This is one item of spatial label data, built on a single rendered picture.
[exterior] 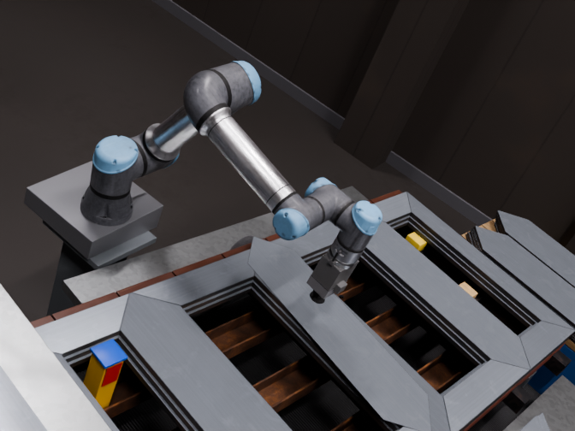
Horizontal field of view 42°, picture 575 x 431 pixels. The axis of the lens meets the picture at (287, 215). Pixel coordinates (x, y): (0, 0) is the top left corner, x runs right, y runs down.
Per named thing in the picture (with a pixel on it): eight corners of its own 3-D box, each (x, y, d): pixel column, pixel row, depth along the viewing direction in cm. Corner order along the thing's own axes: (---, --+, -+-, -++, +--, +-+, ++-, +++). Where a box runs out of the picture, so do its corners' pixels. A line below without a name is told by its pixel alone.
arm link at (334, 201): (300, 185, 175) (334, 214, 172) (328, 170, 183) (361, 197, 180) (289, 208, 180) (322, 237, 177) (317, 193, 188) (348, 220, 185)
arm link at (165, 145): (110, 150, 218) (212, 60, 179) (148, 136, 229) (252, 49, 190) (130, 185, 218) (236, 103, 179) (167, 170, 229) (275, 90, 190)
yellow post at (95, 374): (106, 413, 174) (123, 360, 163) (87, 422, 171) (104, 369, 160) (94, 398, 176) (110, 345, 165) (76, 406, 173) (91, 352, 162)
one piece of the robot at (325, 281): (353, 270, 177) (326, 314, 187) (374, 258, 183) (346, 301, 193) (325, 244, 180) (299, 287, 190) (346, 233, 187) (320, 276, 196)
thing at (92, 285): (385, 222, 287) (388, 216, 285) (101, 338, 195) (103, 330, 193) (349, 191, 296) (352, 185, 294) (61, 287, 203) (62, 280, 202)
